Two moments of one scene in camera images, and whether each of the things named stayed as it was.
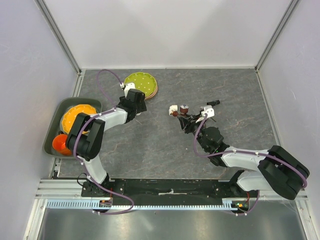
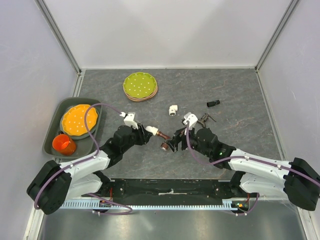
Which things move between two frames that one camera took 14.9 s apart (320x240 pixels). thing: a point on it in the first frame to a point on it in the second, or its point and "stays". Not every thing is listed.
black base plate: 166,191 stays
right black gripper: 186,125 to 173,143
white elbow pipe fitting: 172,108 to 152,129
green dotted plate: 144,82 stays
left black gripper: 142,107 to 144,135
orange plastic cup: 59,144 stays
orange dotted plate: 70,115 stays
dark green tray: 54,129 stays
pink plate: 152,94 stays
